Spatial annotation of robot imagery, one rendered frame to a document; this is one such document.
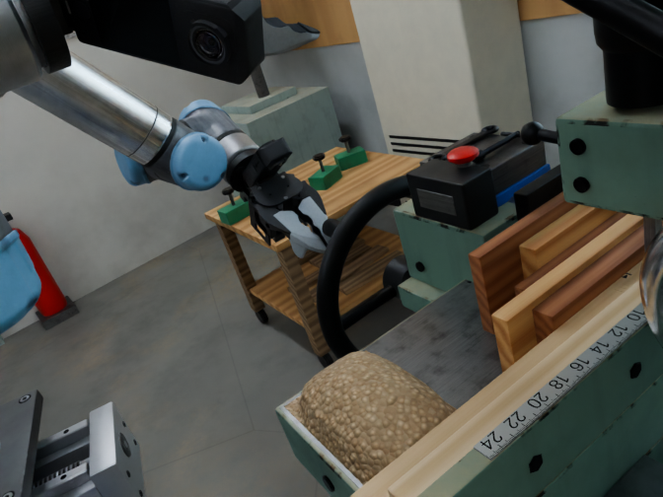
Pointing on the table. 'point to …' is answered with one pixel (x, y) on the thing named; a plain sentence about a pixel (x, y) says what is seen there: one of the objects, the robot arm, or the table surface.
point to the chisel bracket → (613, 157)
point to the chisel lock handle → (534, 133)
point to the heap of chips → (367, 411)
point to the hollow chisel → (650, 230)
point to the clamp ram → (538, 192)
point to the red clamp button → (463, 155)
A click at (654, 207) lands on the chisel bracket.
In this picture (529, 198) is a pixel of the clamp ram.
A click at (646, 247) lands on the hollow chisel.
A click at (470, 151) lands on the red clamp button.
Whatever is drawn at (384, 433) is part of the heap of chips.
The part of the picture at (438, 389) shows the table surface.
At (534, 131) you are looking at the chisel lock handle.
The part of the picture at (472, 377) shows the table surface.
